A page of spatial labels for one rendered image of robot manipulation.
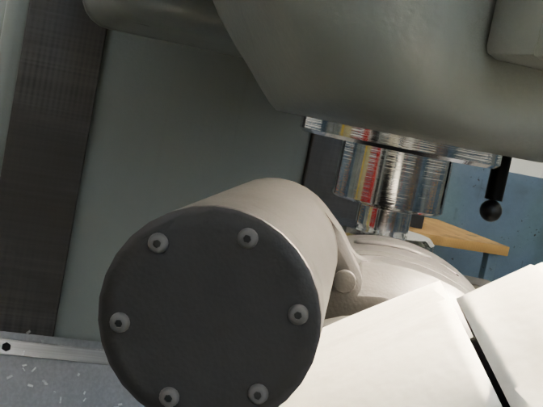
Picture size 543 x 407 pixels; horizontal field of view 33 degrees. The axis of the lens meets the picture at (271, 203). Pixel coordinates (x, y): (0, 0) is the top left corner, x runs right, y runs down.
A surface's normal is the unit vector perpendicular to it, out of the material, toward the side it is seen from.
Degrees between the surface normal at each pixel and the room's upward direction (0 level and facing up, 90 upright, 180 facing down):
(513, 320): 44
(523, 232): 90
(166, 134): 90
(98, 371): 64
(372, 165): 90
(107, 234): 90
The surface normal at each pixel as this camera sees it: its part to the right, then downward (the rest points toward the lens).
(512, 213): 0.28, 0.15
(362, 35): -0.43, 0.44
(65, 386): 0.34, -0.30
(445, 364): -0.43, -0.74
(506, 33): -0.94, -0.15
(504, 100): 0.19, 0.50
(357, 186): -0.66, -0.05
